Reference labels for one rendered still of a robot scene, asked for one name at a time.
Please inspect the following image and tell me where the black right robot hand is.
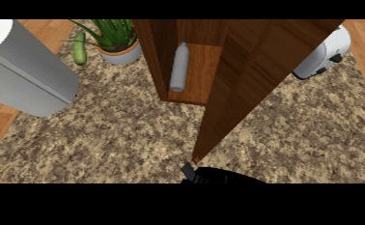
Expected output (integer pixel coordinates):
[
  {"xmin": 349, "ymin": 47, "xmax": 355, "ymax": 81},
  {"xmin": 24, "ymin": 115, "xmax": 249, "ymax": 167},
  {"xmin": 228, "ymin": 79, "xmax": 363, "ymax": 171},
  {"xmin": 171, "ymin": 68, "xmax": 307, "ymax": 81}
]
[{"xmin": 181, "ymin": 161, "xmax": 268, "ymax": 184}]

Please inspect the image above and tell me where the brown wooden cabinet door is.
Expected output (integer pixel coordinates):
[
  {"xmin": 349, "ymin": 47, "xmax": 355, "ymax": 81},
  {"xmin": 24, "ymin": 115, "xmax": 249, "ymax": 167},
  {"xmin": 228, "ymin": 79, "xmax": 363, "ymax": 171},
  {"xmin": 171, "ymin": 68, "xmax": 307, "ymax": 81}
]
[{"xmin": 191, "ymin": 19, "xmax": 345, "ymax": 165}]

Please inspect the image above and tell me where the clear plastic water bottle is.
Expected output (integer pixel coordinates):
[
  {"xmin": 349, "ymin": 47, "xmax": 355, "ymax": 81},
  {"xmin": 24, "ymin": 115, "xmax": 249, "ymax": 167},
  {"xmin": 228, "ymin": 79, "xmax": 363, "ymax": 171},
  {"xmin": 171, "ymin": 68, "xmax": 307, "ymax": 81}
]
[{"xmin": 169, "ymin": 41, "xmax": 191, "ymax": 93}]

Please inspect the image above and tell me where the brown wooden cabinet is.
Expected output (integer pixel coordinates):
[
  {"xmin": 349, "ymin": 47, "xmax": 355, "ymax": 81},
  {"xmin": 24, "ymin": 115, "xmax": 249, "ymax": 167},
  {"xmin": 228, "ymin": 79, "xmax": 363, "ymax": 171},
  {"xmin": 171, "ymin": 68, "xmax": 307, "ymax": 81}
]
[{"xmin": 132, "ymin": 19, "xmax": 230, "ymax": 106}]

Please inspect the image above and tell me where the white toaster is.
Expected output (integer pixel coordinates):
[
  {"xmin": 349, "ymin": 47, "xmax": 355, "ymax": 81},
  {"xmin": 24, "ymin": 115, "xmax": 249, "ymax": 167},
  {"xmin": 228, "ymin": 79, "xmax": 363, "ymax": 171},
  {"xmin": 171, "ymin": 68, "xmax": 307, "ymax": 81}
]
[{"xmin": 292, "ymin": 24, "xmax": 352, "ymax": 81}]

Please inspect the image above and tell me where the green potted plant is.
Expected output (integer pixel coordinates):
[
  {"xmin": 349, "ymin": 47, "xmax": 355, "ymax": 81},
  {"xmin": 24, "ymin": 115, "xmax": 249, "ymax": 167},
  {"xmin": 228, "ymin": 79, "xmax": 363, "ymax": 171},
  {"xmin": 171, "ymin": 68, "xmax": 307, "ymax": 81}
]
[{"xmin": 66, "ymin": 19, "xmax": 144, "ymax": 66}]

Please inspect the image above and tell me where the green cucumber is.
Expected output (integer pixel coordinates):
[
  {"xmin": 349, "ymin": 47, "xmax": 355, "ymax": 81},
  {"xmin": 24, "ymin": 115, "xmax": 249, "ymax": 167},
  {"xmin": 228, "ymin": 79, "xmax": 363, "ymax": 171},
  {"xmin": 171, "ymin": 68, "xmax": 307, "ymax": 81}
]
[{"xmin": 72, "ymin": 30, "xmax": 89, "ymax": 67}]

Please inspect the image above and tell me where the grey rounded appliance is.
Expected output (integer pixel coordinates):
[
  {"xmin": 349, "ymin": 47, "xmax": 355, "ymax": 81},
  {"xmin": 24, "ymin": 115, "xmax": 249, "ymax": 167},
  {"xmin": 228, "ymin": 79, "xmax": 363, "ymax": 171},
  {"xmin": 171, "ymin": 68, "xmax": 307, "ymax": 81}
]
[{"xmin": 0, "ymin": 19, "xmax": 82, "ymax": 118}]

